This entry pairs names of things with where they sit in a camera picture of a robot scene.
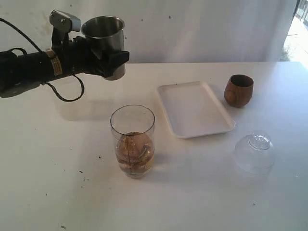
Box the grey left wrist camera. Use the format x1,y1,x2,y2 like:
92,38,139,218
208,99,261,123
50,10,81,33

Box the brown food pieces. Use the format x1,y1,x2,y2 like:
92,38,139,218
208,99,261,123
115,132,154,178

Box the stainless steel cup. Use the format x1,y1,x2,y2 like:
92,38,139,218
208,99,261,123
81,16,125,81

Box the brown wooden cup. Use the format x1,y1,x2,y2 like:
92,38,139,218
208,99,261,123
224,74,254,108

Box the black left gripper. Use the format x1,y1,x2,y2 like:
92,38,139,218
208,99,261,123
51,28,129,78

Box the clear plastic dome lid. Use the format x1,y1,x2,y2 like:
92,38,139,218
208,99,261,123
233,130,275,174

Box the white rectangular tray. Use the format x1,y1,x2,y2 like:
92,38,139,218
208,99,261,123
157,81,236,139

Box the clear plastic shaker cup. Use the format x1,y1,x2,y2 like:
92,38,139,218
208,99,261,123
110,104,155,179

